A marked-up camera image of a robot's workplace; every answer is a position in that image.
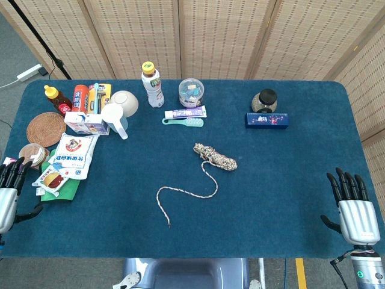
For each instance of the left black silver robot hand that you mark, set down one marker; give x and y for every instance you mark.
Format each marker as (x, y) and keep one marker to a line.
(7, 204)

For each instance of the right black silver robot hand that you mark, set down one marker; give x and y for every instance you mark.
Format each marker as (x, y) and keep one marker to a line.
(359, 219)

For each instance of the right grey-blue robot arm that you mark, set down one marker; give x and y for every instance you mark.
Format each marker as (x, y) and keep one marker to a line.
(370, 271)

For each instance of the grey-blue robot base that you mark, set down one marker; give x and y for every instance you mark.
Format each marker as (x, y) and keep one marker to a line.
(186, 274)

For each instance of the blue rectangular box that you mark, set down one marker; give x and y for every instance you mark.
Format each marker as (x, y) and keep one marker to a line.
(267, 121)

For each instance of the small purple white box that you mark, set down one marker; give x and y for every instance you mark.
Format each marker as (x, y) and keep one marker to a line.
(9, 159)

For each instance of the red yellow snack packet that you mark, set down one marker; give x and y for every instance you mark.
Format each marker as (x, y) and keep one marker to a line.
(51, 180)

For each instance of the round brown-lidded food cup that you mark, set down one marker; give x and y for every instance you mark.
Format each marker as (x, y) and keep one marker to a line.
(33, 152)

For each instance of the green cloth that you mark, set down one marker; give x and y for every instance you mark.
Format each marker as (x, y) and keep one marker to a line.
(69, 191)

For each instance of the white sugar bag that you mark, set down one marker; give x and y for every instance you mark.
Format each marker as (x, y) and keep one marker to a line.
(73, 153)

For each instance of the round woven rattan coaster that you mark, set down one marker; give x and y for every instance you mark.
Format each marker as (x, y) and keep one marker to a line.
(45, 129)

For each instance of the blue table cloth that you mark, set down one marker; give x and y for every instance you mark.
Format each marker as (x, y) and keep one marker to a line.
(270, 180)

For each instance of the white red milk carton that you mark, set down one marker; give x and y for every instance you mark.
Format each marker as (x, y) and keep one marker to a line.
(75, 123)

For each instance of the brown sauce bottle yellow cap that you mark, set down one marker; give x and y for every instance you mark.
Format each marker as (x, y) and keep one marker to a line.
(58, 102)

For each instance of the purple juice carton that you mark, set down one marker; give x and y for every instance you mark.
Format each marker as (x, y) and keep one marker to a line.
(96, 125)

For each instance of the orange soda can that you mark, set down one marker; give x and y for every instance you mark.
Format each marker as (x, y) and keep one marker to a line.
(80, 99)

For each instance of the white power strip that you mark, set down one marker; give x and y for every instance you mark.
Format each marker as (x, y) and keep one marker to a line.
(28, 73)

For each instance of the white light-blue plastic cup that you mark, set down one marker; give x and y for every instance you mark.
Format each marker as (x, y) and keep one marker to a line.
(112, 116)

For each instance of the yellow razor blister pack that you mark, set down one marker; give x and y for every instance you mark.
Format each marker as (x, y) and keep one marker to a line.
(102, 93)

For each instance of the glass jar with black lid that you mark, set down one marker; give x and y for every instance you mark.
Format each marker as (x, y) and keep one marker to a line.
(264, 100)

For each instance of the beige ceramic bowl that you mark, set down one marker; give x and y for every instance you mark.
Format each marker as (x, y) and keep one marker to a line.
(127, 100)

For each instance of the black tripod stand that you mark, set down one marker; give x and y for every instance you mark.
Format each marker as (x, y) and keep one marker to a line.
(36, 34)

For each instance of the yellow-capped white drink bottle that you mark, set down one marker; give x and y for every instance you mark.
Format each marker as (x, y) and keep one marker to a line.
(153, 90)

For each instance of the mint green hairbrush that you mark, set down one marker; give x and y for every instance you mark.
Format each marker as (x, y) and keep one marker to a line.
(192, 122)

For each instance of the white purple toothpaste tube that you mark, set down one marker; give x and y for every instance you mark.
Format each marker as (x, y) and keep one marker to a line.
(186, 113)

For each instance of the clear plastic jar of clips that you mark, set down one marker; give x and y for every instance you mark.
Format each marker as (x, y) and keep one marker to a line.
(191, 93)

